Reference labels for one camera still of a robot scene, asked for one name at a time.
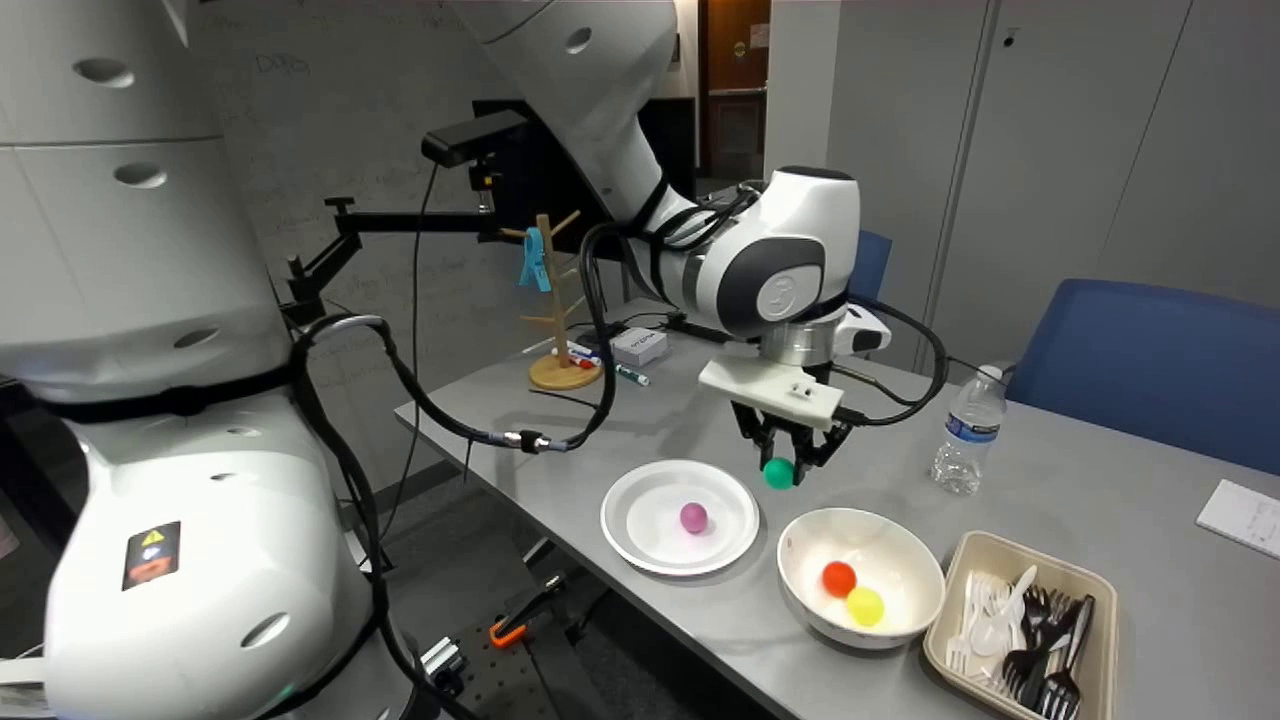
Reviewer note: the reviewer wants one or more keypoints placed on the white foam plate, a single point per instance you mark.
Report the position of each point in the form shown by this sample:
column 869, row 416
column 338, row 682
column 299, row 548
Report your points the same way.
column 676, row 517

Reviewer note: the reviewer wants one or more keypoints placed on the beige cutlery tray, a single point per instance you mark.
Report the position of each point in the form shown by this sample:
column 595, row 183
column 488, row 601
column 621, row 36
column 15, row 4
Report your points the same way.
column 1059, row 583

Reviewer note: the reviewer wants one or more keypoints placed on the orange ball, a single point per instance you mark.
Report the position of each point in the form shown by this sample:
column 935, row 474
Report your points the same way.
column 837, row 577

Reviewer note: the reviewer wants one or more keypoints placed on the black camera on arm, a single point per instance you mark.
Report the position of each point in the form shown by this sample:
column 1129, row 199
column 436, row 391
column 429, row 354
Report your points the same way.
column 502, row 155

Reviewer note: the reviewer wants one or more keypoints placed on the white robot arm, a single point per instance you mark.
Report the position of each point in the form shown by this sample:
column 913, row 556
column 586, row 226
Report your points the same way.
column 209, row 575

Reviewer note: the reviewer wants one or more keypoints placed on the clear plastic water bottle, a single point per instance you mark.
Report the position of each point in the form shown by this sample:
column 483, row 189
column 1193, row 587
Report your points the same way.
column 968, row 430

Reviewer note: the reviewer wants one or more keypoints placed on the black tripod orange clamp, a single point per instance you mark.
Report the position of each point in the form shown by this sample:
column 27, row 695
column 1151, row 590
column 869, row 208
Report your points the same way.
column 512, row 630

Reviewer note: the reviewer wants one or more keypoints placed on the white plastic cutlery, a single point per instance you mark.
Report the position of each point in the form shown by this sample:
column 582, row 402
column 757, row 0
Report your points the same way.
column 990, row 630

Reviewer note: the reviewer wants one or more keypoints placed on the purple ball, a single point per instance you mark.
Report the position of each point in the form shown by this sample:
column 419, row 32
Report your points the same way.
column 694, row 517

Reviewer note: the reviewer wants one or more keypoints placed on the white ceramic bowl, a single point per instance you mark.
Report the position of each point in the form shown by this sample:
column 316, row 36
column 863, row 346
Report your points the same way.
column 885, row 556

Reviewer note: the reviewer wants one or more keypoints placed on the blue office chair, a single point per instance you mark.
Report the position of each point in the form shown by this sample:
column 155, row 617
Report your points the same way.
column 1158, row 362

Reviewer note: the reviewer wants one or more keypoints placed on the small blue white box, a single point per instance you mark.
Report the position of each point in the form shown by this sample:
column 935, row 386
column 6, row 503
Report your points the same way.
column 637, row 346

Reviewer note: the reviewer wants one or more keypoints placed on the white paper sheet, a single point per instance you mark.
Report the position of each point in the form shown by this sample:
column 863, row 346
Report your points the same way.
column 1243, row 512

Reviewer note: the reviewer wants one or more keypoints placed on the yellow ball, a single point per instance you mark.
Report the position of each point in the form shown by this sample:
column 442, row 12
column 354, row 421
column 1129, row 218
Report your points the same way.
column 866, row 604

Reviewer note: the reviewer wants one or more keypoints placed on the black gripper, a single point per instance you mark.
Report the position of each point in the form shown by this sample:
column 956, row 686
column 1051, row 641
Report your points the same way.
column 780, row 386

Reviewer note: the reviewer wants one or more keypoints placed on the wooden mug tree stand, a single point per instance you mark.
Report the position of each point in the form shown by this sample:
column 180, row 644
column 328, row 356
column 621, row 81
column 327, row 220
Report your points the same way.
column 546, row 273

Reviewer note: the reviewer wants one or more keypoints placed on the black plastic forks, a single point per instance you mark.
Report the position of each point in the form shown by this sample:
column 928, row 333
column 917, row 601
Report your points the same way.
column 1042, row 673

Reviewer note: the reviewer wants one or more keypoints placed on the grey storage cabinet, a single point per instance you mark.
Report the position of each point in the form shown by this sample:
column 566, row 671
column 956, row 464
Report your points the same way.
column 1009, row 145

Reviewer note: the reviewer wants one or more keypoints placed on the green ball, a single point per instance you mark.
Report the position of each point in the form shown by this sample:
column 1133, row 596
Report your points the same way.
column 777, row 474

